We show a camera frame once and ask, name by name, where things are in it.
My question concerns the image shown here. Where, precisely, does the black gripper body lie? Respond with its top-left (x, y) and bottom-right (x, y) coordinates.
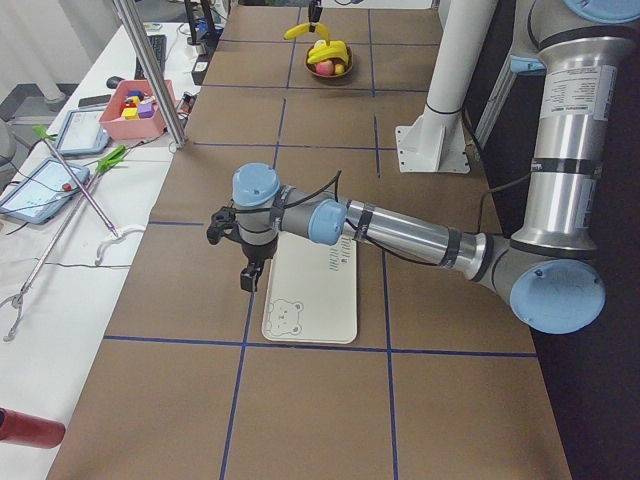
top-left (240, 241), bottom-right (276, 292)
top-left (308, 0), bottom-right (321, 24)

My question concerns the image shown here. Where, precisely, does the yellow banana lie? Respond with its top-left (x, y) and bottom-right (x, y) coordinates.
top-left (306, 40), bottom-right (350, 65)
top-left (283, 22), bottom-right (331, 45)

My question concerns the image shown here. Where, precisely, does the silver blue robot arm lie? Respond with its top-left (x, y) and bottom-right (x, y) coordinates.
top-left (229, 1), bottom-right (639, 334)

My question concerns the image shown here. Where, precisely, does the brown wicker basket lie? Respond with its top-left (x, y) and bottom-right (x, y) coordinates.
top-left (305, 47), bottom-right (353, 80)

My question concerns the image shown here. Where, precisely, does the pink white apple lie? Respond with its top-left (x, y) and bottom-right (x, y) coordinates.
top-left (315, 60), bottom-right (335, 77)

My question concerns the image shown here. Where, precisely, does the white bear print tray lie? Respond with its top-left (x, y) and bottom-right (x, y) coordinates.
top-left (261, 232), bottom-right (357, 344)

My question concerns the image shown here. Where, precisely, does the black keyboard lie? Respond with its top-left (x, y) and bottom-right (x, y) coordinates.
top-left (133, 34), bottom-right (168, 81)

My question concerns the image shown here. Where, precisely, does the purple toy cube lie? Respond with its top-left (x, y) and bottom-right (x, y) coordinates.
top-left (137, 103), bottom-right (155, 119)

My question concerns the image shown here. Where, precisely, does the yellow toy cube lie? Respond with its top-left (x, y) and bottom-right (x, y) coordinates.
top-left (121, 107), bottom-right (139, 120)

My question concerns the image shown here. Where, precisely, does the pink plastic bin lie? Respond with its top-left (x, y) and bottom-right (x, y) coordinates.
top-left (99, 80), bottom-right (166, 140)

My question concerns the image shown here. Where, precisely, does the blue cased tablet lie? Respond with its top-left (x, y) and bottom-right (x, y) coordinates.
top-left (1, 157), bottom-right (79, 224)
top-left (55, 108), bottom-right (110, 156)

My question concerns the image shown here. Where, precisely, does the red bottle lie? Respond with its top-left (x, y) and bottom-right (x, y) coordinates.
top-left (1, 408), bottom-right (66, 449)

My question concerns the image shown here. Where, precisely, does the white camera post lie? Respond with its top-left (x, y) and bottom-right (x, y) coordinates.
top-left (395, 0), bottom-right (497, 174)

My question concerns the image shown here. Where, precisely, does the aluminium frame post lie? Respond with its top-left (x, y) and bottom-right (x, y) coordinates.
top-left (113, 0), bottom-right (186, 150)

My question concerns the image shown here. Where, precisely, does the green handled reach grabber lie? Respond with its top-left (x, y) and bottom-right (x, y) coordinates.
top-left (0, 144), bottom-right (128, 343)

